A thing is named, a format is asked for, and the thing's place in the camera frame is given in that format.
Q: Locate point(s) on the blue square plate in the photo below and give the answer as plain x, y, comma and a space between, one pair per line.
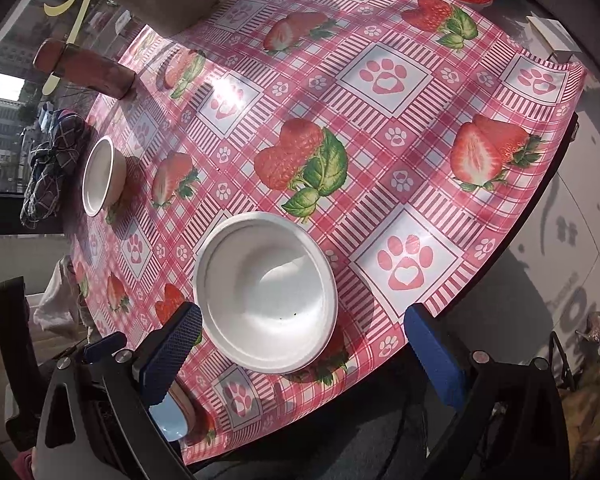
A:
169, 418

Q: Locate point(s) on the pink tumbler cup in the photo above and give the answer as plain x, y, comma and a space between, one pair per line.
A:
84, 68

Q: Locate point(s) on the dark plaid cloth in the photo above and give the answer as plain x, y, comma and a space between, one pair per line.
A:
52, 164

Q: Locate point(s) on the pink hanging towel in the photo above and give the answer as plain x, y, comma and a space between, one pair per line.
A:
58, 309

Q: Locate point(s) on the white small box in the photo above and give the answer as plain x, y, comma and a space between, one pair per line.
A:
549, 38

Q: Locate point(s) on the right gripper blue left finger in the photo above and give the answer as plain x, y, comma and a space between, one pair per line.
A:
163, 352

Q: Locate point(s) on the white paper bowl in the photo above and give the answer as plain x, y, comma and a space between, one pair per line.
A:
266, 292
103, 178

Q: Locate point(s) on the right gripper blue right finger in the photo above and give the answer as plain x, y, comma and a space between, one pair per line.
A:
441, 355

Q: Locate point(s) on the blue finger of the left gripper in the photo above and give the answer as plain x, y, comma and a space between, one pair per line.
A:
107, 346

